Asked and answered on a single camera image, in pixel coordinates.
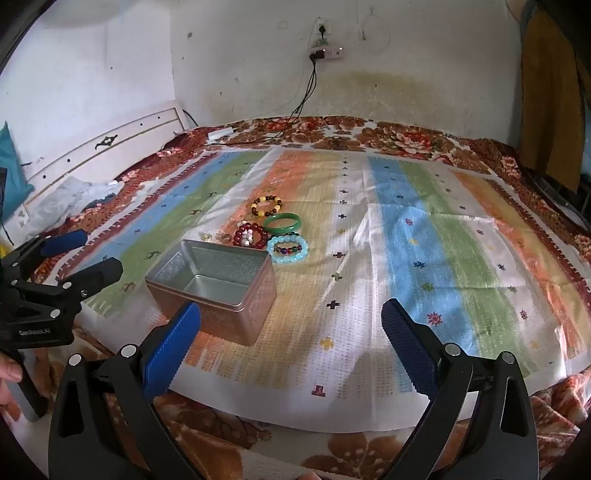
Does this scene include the yellow brown beaded bracelet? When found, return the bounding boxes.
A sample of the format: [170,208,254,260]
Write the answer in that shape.
[251,196,285,221]

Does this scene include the grey crumpled clothes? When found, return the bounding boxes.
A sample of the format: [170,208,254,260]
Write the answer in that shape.
[28,178,125,222]

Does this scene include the person's left hand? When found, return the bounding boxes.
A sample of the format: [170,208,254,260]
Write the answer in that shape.
[0,353,24,404]

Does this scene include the red beaded bracelet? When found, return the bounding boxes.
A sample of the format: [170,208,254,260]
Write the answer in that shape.
[233,221,269,250]

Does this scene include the hanging mustard yellow cloth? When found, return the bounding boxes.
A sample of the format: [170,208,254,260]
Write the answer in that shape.
[519,9,591,192]

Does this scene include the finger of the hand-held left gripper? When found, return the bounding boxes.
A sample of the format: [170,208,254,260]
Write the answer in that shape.
[0,229,88,278]
[13,257,124,320]

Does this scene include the teal pillow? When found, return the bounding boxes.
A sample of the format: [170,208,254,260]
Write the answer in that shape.
[0,121,35,222]

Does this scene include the black power cable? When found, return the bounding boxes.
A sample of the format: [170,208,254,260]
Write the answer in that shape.
[259,58,320,139]

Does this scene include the silver metal tin box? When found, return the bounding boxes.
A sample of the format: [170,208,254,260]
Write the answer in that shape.
[145,239,278,347]

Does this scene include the thin wire loop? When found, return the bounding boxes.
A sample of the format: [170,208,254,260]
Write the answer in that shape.
[360,7,391,51]

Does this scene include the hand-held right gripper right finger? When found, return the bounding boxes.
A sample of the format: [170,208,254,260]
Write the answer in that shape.
[381,298,541,480]

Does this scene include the green jade bangle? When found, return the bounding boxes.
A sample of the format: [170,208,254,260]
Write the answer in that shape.
[262,213,302,234]

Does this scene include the striped pastel mat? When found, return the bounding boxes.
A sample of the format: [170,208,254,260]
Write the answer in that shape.
[85,147,591,432]

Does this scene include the white bed headboard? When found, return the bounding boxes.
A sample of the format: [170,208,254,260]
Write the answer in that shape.
[18,99,192,217]

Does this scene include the light blue beaded bracelet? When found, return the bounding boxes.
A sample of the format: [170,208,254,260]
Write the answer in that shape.
[266,233,309,265]

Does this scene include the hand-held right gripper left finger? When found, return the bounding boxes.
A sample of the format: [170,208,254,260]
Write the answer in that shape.
[47,302,204,480]

